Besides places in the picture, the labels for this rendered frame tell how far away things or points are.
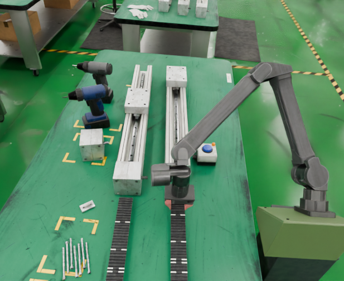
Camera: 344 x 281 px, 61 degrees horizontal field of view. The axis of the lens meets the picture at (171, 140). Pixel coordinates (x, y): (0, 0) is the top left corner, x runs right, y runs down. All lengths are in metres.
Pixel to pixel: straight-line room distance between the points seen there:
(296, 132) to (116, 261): 0.71
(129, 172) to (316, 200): 0.65
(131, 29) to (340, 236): 2.36
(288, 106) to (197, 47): 1.89
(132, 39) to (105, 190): 1.94
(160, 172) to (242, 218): 0.39
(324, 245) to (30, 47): 3.08
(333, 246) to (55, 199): 0.96
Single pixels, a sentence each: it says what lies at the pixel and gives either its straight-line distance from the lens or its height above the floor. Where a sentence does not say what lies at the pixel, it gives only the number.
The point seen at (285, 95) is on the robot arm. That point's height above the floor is 1.18.
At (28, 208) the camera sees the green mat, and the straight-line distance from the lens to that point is 1.21.
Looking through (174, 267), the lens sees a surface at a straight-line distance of 0.98.
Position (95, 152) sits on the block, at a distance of 1.26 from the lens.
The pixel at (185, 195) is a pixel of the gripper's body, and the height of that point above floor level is 0.91.
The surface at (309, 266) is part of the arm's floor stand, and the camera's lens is 1.23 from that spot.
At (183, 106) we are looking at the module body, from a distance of 1.45.
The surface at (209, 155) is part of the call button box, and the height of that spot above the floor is 0.84.
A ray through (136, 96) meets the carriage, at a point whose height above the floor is 0.90.
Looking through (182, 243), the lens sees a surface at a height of 0.81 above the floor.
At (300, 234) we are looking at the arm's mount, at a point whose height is 0.93.
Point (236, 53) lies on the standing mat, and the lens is 4.13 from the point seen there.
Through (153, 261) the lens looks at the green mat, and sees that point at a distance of 1.02.
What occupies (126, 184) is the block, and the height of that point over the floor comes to 0.84.
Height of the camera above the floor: 1.70
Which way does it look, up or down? 42 degrees down
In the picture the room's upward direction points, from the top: 4 degrees clockwise
